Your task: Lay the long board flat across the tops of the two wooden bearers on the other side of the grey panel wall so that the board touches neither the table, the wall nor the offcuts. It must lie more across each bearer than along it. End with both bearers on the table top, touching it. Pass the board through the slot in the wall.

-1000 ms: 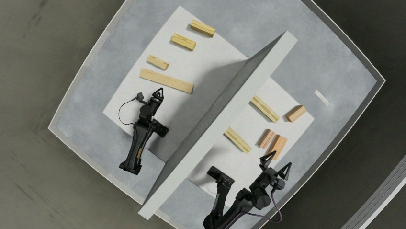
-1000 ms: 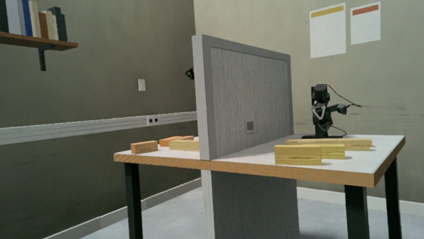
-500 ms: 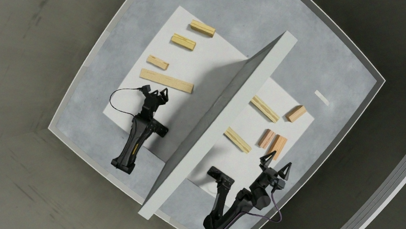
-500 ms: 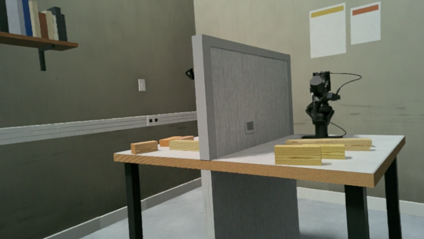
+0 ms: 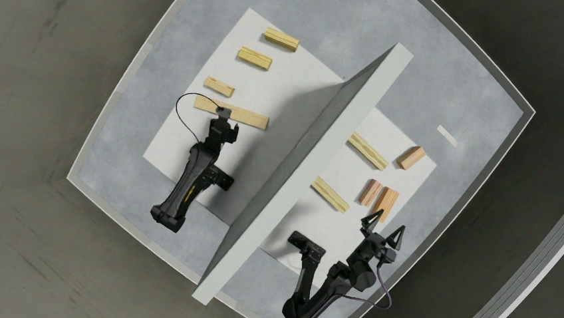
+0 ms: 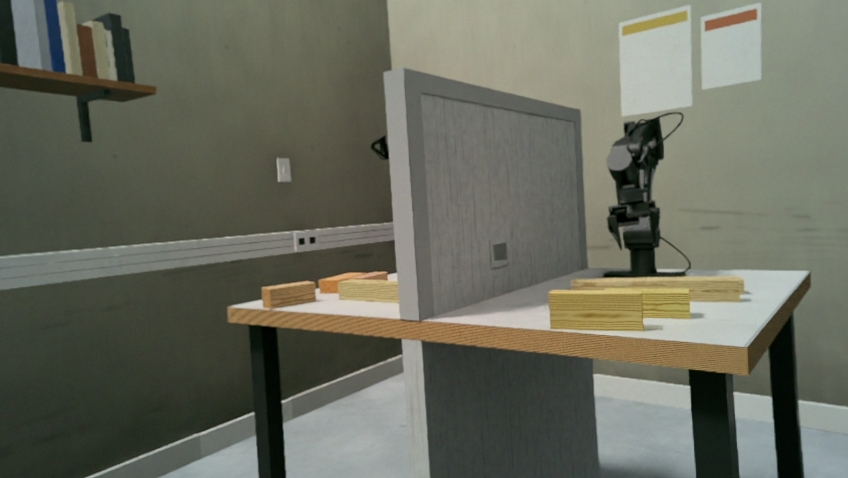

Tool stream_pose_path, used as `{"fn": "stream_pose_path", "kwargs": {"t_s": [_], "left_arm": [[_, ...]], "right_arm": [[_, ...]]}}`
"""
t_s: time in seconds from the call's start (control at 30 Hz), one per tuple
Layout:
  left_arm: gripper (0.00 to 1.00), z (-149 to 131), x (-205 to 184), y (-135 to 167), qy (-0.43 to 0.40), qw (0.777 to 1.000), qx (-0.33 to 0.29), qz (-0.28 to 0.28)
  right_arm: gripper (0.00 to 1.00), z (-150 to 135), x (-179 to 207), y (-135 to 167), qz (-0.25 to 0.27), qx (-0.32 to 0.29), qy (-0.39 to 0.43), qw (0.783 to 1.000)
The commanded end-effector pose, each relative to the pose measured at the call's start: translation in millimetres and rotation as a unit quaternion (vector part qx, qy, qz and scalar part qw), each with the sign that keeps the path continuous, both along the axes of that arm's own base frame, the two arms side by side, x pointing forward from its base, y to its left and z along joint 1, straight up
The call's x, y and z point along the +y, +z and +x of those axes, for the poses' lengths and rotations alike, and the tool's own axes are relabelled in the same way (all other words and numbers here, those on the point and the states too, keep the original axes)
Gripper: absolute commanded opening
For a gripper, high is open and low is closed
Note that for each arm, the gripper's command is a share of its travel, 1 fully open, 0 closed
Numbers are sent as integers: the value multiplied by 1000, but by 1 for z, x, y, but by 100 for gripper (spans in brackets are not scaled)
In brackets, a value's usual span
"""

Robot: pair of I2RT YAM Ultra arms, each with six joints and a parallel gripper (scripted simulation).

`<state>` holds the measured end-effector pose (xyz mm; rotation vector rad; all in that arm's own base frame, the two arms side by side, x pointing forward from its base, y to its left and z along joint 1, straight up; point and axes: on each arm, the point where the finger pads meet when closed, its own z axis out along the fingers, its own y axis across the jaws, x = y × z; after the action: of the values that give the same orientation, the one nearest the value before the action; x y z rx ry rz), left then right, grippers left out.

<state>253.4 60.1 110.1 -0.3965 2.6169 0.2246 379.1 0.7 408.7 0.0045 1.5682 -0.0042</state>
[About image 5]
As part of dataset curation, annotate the grey panel wall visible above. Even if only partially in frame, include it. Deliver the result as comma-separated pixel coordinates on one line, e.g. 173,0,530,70
192,43,414,305

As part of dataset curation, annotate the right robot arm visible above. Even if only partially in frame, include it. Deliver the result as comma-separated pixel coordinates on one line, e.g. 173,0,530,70
282,231,396,318

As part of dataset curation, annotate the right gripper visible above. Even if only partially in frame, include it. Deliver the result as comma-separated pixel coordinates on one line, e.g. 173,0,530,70
356,209,406,263

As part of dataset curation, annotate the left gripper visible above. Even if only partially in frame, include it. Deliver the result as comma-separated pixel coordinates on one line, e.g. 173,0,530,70
210,108,239,144

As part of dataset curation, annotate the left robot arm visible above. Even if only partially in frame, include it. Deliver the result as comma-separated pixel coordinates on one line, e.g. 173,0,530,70
150,119,234,233

